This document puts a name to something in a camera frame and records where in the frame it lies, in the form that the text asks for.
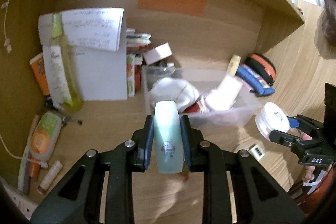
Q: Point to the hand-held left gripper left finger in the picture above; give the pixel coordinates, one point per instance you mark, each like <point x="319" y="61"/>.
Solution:
<point x="148" y="145"/>

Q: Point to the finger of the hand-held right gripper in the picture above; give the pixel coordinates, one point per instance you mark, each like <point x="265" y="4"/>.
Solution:
<point x="293" y="122"/>
<point x="283" y="136"/>

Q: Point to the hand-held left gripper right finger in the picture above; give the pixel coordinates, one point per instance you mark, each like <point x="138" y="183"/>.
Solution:
<point x="185" y="142"/>

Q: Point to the light blue bottle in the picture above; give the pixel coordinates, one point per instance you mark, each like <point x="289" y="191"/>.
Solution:
<point x="168" y="134"/>

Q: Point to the white round case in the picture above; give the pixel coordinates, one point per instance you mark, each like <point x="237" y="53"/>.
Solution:
<point x="271" y="119"/>

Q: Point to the red cloth pouch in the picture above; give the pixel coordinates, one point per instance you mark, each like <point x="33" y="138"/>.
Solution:
<point x="193" y="109"/>

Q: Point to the translucent plastic storage box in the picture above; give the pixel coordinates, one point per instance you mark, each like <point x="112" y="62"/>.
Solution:
<point x="236" y="116"/>

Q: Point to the white candle jar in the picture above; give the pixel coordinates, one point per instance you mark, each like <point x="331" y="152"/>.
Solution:
<point x="225" y="92"/>

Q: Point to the person's right hand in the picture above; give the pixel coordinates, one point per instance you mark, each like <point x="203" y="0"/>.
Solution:
<point x="308" y="174"/>

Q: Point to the small white block with squares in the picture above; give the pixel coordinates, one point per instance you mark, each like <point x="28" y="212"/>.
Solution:
<point x="256" y="151"/>

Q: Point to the blue pencil pouch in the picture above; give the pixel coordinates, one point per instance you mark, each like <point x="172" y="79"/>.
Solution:
<point x="256" y="79"/>

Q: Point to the black and orange case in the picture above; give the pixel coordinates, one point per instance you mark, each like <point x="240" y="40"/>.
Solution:
<point x="265" y="66"/>

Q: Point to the fruit print box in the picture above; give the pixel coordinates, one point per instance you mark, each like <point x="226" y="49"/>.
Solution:
<point x="131" y="77"/>

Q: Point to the glass bowl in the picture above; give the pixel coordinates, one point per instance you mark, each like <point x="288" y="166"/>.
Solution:
<point x="160" y="71"/>

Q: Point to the cream sunscreen bottle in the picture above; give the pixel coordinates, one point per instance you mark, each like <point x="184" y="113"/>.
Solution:
<point x="234" y="65"/>

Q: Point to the black hair clip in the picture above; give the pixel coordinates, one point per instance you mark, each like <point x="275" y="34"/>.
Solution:
<point x="68" y="119"/>

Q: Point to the small white carton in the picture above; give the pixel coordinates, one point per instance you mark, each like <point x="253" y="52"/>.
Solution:
<point x="157" y="54"/>

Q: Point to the brown hanging bag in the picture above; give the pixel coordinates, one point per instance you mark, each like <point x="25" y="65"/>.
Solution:
<point x="326" y="27"/>

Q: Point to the beige lip balm stick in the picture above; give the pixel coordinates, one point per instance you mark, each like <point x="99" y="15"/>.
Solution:
<point x="50" y="176"/>

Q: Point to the yellow-green spray bottle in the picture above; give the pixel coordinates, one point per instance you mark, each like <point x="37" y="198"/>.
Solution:
<point x="65" y="82"/>

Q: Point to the orange label lotion bottle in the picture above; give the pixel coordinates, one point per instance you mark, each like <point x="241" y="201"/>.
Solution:
<point x="43" y="137"/>

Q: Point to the stack of booklets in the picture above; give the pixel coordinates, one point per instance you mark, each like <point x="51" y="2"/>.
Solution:
<point x="137" y="39"/>

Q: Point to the orange tube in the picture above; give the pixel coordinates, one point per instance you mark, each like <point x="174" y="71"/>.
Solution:
<point x="39" y="74"/>

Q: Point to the white printed paper sheet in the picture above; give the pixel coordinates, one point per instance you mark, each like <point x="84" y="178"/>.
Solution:
<point x="89" y="27"/>

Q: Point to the orange paper note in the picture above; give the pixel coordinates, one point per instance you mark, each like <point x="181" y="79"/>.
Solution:
<point x="170" y="2"/>

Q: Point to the white power strip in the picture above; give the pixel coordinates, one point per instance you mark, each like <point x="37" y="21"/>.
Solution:
<point x="18" y="203"/>

